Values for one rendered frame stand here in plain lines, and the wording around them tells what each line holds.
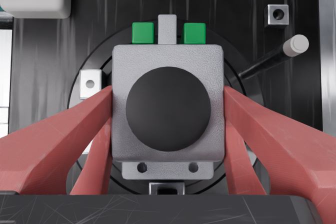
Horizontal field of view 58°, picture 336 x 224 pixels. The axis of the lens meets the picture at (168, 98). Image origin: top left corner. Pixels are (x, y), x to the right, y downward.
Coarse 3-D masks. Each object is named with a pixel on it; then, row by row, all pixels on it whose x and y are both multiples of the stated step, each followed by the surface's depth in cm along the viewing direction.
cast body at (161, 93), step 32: (160, 32) 16; (128, 64) 12; (160, 64) 12; (192, 64) 12; (128, 96) 11; (160, 96) 11; (192, 96) 11; (128, 128) 11; (160, 128) 10; (192, 128) 10; (224, 128) 12; (128, 160) 11; (160, 160) 11; (192, 160) 11
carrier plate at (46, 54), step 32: (96, 0) 24; (128, 0) 24; (160, 0) 24; (192, 0) 24; (224, 0) 24; (256, 0) 24; (288, 0) 24; (32, 32) 23; (64, 32) 23; (96, 32) 23; (224, 32) 24; (256, 32) 24; (288, 32) 24; (32, 64) 23; (64, 64) 23; (288, 64) 23; (320, 64) 24; (32, 96) 23; (64, 96) 23; (288, 96) 23; (320, 96) 23; (320, 128) 23
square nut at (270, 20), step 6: (270, 6) 23; (276, 6) 23; (282, 6) 23; (264, 12) 23; (270, 12) 23; (276, 12) 23; (282, 12) 23; (264, 18) 23; (270, 18) 23; (282, 18) 23; (264, 24) 23; (270, 24) 23; (276, 24) 23; (282, 24) 23
